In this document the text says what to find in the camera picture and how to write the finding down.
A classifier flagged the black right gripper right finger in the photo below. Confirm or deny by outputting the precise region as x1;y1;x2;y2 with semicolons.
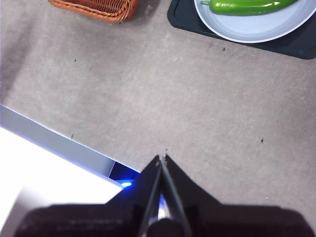
161;154;312;237

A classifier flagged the brown wicker basket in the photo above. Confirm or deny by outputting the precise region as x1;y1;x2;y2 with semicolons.
47;0;139;24

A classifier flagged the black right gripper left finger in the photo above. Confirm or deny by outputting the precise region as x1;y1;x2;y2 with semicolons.
14;155;163;237

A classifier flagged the light blue round plate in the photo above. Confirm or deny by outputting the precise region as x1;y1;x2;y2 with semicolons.
193;0;316;44

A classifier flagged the grey metal table edge rail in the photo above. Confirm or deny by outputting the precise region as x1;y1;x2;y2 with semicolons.
0;104;117;178

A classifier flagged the black rectangular tray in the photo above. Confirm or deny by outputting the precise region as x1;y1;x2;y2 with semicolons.
167;0;316;60

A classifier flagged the long green pepper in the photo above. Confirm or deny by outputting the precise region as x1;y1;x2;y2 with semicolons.
200;0;300;17

